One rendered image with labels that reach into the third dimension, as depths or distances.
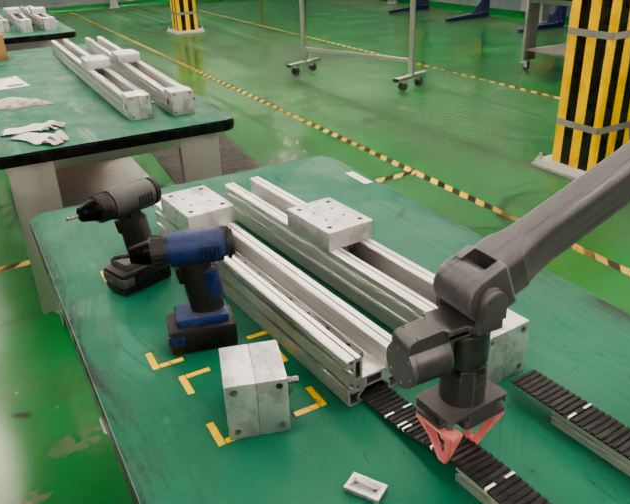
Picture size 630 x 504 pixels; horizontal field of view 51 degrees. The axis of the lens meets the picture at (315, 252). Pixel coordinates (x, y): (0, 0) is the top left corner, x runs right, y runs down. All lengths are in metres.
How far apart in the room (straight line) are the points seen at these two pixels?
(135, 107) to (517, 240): 2.13
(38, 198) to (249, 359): 1.76
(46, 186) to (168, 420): 1.70
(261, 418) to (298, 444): 0.06
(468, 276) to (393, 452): 0.31
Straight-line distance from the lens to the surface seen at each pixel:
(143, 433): 1.04
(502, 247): 0.79
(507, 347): 1.08
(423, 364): 0.76
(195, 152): 2.72
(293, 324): 1.10
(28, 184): 2.62
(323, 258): 1.34
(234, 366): 0.97
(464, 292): 0.76
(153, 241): 1.10
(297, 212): 1.39
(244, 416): 0.97
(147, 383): 1.13
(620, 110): 4.37
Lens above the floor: 1.44
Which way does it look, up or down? 26 degrees down
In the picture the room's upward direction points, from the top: 2 degrees counter-clockwise
